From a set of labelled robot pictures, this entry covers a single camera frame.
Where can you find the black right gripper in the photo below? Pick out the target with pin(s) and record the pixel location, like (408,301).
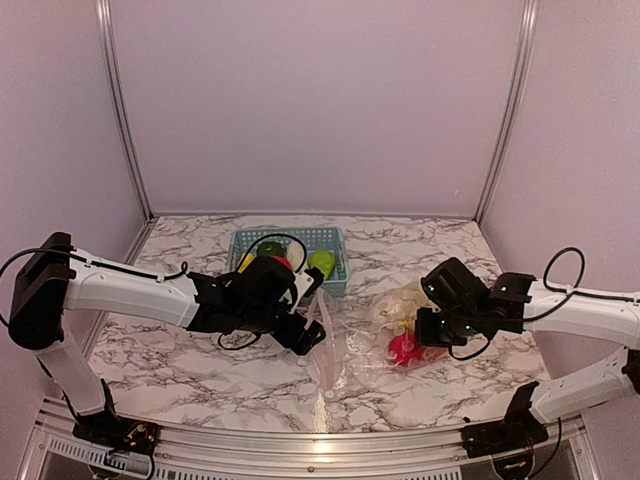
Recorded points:
(424,332)

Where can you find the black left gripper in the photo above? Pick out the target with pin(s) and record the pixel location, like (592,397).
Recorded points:
(309,340)

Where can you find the clear zip top bag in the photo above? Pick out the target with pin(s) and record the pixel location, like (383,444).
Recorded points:
(351,350)

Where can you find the red fake apple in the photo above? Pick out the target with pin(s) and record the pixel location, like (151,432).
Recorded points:
(283,261)

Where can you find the green fake pear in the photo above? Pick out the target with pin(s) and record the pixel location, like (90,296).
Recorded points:
(325,261)

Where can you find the light blue plastic basket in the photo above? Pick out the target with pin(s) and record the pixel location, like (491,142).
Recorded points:
(323,238)

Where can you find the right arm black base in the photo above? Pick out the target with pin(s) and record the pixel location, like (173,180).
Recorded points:
(518,428)

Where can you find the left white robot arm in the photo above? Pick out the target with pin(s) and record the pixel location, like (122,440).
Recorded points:
(57,277)

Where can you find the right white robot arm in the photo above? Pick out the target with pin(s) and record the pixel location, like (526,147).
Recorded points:
(519,303)

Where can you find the orange fake peach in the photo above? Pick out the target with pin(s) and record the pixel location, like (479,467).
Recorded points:
(433,354)

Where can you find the white fake cauliflower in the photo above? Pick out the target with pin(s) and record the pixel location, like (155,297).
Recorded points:
(396,309)

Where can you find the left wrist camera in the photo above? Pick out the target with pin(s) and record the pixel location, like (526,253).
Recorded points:
(305,283)

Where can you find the front aluminium table rail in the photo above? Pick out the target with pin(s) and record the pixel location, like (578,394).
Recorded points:
(189,452)

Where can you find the right aluminium frame post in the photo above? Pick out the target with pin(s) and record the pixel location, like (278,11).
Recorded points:
(517,85)

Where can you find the aluminium frame post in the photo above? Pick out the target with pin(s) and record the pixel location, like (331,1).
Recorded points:
(517,85)
(109,49)

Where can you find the left aluminium frame post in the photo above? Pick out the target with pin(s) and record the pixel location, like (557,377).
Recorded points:
(109,49)

